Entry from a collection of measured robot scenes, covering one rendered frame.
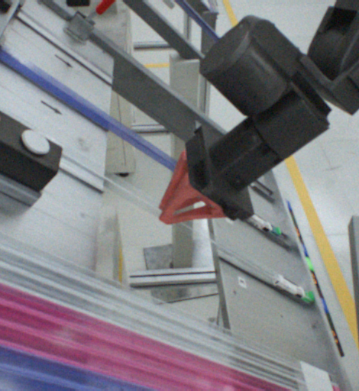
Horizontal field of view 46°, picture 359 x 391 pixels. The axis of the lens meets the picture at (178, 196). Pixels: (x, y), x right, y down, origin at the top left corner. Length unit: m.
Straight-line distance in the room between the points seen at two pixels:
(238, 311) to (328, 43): 0.31
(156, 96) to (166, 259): 0.95
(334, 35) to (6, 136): 0.29
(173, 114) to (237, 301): 0.37
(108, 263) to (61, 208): 0.44
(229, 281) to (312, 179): 1.50
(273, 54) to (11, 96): 0.26
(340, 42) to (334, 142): 1.86
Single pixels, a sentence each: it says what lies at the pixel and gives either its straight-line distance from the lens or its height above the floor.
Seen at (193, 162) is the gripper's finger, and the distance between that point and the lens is 0.43.
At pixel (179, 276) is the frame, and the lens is 1.17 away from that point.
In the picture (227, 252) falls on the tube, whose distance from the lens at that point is 0.54.
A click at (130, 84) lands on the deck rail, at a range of 0.73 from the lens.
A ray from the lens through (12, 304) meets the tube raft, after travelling 0.32.
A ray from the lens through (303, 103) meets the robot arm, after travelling 0.40.
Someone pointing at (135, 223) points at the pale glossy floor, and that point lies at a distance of 1.73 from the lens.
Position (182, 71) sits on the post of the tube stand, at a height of 0.81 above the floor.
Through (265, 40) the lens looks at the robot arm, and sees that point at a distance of 0.38.
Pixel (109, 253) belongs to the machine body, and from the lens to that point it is 0.85.
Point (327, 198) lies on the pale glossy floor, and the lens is 1.94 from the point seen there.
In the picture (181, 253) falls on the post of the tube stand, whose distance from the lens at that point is 1.45.
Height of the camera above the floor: 1.28
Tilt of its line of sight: 44 degrees down
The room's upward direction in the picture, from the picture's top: straight up
